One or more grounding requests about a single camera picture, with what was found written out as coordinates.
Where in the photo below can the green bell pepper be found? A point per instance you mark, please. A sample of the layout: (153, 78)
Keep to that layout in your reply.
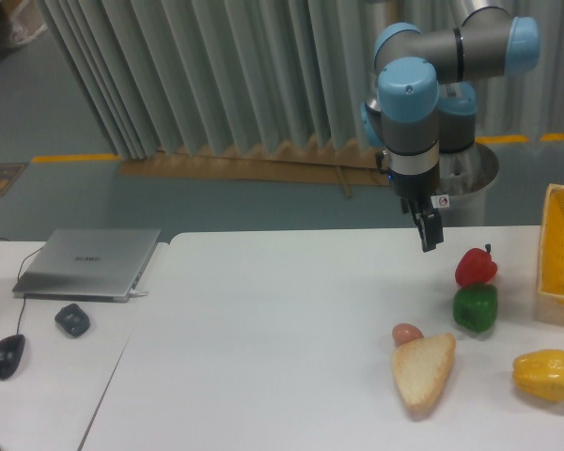
(475, 307)

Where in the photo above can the black computer mouse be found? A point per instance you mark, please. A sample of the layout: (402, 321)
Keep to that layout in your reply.
(11, 353)

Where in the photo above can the brown cardboard sheet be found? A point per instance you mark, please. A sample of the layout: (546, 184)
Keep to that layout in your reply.
(346, 167)

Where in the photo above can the triangular toast slice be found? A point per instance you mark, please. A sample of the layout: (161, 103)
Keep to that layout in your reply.
(421, 368)

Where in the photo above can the small black case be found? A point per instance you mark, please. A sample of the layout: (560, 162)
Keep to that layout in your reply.
(73, 320)

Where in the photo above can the brown egg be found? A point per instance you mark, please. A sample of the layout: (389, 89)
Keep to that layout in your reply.
(403, 333)

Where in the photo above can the pale green pleated curtain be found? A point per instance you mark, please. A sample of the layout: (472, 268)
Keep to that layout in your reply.
(165, 75)

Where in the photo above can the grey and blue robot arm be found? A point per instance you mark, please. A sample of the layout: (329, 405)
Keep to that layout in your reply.
(402, 116)

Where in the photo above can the silver closed laptop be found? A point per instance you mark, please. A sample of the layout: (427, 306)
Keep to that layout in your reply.
(89, 264)

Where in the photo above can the yellow woven basket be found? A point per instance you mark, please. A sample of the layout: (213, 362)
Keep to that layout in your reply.
(550, 272)

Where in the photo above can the red bell pepper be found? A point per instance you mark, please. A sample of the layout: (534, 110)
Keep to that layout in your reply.
(476, 266)

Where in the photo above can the yellow bell pepper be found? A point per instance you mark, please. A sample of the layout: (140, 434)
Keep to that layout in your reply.
(540, 374)

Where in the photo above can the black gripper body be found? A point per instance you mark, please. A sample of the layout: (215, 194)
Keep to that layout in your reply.
(415, 178)

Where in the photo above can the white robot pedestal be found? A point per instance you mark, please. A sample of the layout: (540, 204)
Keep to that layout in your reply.
(465, 178)

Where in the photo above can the white laptop plug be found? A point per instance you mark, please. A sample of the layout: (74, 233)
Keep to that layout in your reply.
(138, 293)

